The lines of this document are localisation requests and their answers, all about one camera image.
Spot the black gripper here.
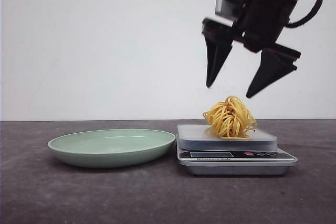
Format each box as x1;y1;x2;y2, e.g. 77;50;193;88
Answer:
202;0;314;98

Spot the yellow vermicelli noodle bundle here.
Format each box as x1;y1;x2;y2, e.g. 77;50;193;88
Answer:
203;95;257;140

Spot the silver digital kitchen scale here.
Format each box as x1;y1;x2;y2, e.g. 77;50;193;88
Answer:
176;124;298;176

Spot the light green shallow plate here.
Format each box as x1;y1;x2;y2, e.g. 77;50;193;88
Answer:
48;129;176;168

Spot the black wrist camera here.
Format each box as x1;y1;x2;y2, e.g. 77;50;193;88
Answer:
215;0;253;22

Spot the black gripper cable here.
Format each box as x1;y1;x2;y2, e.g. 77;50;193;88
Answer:
285;0;323;28

